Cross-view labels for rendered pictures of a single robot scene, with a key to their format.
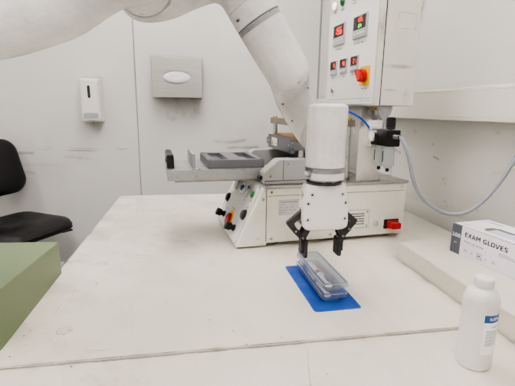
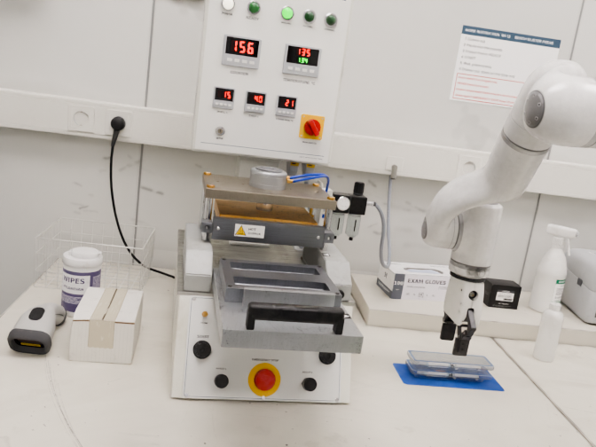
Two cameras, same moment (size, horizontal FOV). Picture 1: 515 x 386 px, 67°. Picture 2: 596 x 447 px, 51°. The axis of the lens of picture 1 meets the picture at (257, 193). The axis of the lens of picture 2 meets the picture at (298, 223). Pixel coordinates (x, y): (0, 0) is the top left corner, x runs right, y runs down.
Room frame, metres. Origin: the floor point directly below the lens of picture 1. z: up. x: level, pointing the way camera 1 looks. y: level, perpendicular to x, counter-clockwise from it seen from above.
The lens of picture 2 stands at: (1.12, 1.17, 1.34)
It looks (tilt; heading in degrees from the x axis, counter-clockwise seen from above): 13 degrees down; 273
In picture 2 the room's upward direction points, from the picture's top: 8 degrees clockwise
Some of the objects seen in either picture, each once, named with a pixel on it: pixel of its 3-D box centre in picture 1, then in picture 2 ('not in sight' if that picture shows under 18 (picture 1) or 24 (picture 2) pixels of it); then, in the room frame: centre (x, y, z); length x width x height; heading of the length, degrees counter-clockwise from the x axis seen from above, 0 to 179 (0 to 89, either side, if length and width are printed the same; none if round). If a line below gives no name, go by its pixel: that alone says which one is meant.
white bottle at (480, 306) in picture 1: (478, 320); (549, 331); (0.54, -0.34, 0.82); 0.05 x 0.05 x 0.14
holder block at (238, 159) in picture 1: (230, 159); (277, 282); (1.20, 0.09, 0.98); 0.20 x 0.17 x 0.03; 15
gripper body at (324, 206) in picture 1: (323, 201); (463, 295); (0.81, -0.14, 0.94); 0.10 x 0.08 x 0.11; 101
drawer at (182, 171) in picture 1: (214, 163); (280, 297); (1.18, 0.13, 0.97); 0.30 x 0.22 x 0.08; 105
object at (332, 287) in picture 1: (319, 270); (449, 363); (0.81, -0.14, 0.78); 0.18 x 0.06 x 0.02; 12
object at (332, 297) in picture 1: (319, 279); (448, 372); (0.81, -0.14, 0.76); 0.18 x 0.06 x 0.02; 11
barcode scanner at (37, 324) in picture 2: not in sight; (42, 319); (1.68, -0.01, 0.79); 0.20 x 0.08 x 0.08; 100
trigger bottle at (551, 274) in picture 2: not in sight; (553, 269); (0.47, -0.60, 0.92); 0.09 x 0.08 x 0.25; 150
